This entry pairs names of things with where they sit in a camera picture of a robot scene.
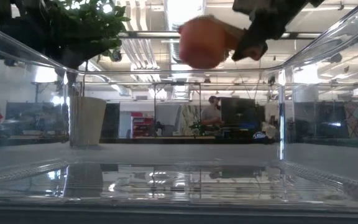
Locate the white plant pot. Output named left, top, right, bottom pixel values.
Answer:
left=69, top=95, right=108, bottom=149

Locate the orange measuring cup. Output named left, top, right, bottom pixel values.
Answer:
left=178, top=15, right=245, bottom=70

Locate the black monitor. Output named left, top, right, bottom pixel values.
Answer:
left=221, top=97, right=257, bottom=125

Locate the red shelving unit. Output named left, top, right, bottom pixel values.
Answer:
left=131, top=111, right=155, bottom=138

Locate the black metal frame stand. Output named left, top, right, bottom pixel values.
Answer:
left=152, top=82, right=202, bottom=138

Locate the clear plastic basket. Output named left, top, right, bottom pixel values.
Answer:
left=0, top=0, right=358, bottom=206

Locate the person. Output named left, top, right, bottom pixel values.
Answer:
left=201, top=95, right=225, bottom=127

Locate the green leafy plant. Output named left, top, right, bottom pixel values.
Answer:
left=0, top=0, right=130, bottom=75

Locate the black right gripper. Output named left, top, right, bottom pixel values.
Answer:
left=231, top=0, right=325, bottom=62

